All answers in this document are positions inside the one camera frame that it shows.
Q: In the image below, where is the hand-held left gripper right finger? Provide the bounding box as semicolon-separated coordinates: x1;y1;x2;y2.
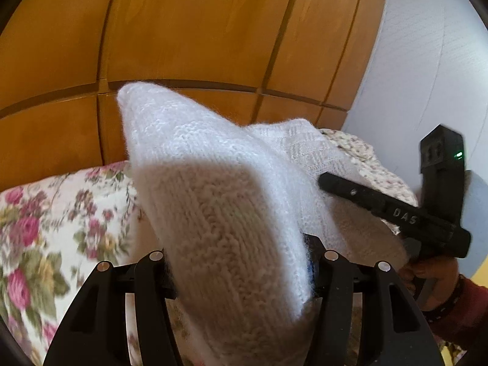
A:
303;232;445;366

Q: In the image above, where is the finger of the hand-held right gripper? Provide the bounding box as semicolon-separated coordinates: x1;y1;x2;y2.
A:
318;172;384;222

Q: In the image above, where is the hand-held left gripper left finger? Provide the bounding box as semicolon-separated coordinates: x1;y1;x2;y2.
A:
43;249;180;366

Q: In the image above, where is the white knitted garment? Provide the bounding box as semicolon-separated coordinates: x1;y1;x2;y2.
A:
116;81;408;366

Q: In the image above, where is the person's right forearm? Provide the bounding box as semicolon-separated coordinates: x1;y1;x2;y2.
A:
421;274;488;355

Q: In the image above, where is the person's right hand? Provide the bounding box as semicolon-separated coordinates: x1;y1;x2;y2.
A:
397;253;463;311

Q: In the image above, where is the floral bedspread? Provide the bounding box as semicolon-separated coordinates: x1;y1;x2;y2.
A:
0;127;469;366

